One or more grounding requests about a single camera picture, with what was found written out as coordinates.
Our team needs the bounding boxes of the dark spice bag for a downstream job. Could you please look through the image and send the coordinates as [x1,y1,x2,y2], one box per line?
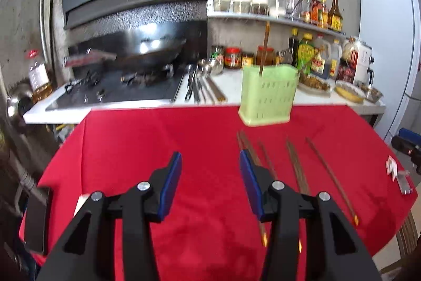
[276,51,292,66]

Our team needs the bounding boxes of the red-lidded chili sauce jar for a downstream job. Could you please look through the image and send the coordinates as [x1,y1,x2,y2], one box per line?
[224,47,243,70]

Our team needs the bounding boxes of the white refrigerator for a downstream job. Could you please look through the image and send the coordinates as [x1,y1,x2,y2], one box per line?
[357,0,421,150]

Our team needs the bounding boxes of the large red-lidded sauce jar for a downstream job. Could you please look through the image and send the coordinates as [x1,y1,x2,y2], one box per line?
[255,46,275,66]

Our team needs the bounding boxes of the tall brown sauce bottle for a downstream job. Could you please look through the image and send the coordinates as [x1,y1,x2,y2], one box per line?
[328,0,343,32]

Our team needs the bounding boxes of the gas stove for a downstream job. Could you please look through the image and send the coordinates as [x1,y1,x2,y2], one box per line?
[45,68,185,112]

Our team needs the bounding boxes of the white electric appliance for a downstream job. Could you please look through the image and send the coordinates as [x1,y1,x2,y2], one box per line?
[353,39,376,86]

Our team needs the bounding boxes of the red-capped cooking oil bottle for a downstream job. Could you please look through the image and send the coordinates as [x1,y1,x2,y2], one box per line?
[26,50,54,102]

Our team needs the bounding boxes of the green bottle with yellow cap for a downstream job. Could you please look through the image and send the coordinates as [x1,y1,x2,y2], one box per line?
[297,33,315,76]

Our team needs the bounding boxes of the small clear sauce bottle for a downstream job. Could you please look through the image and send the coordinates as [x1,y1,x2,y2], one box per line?
[302,0,313,23]

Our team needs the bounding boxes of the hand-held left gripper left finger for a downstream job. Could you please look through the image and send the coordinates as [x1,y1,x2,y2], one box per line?
[36,151,183,281]

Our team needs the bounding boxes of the red seasoning packet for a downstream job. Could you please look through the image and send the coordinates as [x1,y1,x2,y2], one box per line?
[310,0,322,26]

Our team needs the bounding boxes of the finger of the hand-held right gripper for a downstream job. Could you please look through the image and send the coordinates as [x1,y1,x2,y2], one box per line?
[391,128,421,155]

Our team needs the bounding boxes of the yellow oval dish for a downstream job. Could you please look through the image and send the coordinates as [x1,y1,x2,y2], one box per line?
[333,80,367,104]

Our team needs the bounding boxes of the red tablecloth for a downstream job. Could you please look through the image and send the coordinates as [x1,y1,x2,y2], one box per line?
[18,105,418,281]

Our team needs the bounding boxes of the green-lidded jar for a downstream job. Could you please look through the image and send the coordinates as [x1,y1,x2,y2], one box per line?
[211,45,225,66]

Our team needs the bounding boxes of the small steel bowl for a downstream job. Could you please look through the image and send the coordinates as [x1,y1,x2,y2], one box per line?
[197,58,225,76]

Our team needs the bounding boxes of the yellow-capped oil bottle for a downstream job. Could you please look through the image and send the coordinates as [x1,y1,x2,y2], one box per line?
[318,0,330,29]

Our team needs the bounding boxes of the black wok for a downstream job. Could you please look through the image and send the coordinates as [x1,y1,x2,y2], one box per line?
[64,22,188,70]

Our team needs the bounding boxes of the dark soy sauce bottle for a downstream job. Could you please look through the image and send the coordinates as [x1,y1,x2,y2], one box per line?
[288,28,299,66]

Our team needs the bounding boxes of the steel bowl of food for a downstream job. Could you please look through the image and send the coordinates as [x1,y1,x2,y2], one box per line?
[360,83,384,104]

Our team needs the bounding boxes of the brown wooden chopstick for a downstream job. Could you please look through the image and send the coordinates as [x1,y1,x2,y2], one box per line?
[285,138,303,250]
[236,132,268,247]
[259,21,271,76]
[305,137,360,225]
[258,141,278,179]
[240,130,264,167]
[289,139,312,195]

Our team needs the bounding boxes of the green plastic utensil holder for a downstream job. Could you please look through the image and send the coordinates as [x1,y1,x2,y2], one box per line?
[238,64,300,127]

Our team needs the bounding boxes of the steel tongs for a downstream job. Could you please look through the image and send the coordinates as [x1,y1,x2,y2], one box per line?
[183,65,199,103]

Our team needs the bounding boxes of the white plate of food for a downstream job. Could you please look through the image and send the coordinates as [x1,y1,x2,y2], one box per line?
[297,72,333,95]

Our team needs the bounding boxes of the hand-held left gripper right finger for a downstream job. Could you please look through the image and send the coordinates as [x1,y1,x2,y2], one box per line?
[239,149,384,281]

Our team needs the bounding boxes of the glass cup with utensils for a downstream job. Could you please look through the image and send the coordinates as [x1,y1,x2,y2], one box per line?
[287,0,307,20]

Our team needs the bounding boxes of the white-lidded spice jar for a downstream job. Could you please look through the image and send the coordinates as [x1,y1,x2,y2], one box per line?
[250,0,269,16]
[232,0,252,14]
[212,0,233,12]

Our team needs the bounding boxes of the red-lidded glass jar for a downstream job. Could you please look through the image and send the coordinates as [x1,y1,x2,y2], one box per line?
[268,0,287,18]

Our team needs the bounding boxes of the clear oil jug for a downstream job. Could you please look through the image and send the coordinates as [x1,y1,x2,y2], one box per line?
[329,39,343,80]

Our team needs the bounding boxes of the white paper piece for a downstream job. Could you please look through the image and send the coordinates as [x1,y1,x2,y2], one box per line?
[385,155,399,182]

